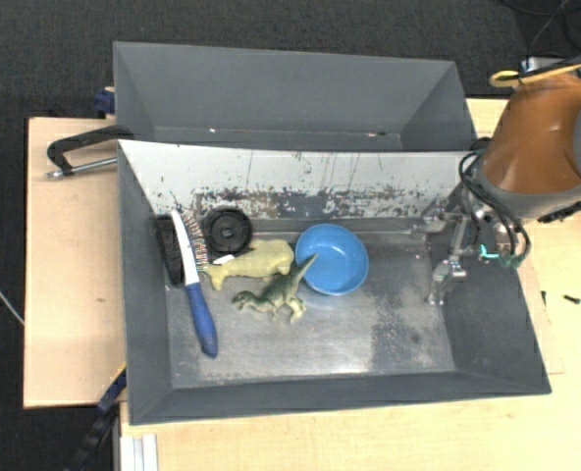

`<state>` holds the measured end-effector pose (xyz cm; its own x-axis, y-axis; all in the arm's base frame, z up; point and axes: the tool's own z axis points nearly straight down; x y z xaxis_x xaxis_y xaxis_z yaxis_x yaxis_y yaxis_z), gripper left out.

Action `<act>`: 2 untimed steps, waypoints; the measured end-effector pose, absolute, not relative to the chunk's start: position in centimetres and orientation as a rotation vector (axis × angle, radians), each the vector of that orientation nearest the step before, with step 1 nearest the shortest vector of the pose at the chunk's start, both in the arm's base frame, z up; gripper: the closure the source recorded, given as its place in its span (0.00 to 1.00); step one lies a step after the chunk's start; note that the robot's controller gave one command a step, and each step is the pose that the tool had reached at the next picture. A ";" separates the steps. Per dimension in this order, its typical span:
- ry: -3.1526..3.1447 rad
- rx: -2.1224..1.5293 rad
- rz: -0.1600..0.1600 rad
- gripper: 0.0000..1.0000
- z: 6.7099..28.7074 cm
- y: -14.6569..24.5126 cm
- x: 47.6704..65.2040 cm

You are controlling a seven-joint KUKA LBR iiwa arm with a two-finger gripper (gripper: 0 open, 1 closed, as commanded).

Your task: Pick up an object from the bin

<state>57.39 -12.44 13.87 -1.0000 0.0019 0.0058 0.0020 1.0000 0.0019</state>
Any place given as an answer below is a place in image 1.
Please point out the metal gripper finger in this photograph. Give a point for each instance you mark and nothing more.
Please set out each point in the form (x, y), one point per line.
(438, 219)
(450, 269)

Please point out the blue bowl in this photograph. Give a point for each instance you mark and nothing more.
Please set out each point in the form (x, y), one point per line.
(337, 263)

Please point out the small black screw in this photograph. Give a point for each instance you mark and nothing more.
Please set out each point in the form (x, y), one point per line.
(572, 299)

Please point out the grey metal bin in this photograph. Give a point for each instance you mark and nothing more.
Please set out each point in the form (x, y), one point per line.
(320, 341)

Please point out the green toy dinosaur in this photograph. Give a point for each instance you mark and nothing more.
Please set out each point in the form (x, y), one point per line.
(278, 292)

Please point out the pale yellow toy animal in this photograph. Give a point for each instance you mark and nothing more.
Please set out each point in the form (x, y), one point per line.
(263, 262)

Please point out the black ribbed object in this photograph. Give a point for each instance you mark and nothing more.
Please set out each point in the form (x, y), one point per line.
(167, 248)

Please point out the pale wood board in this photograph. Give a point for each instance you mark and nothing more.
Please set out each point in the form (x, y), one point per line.
(69, 263)

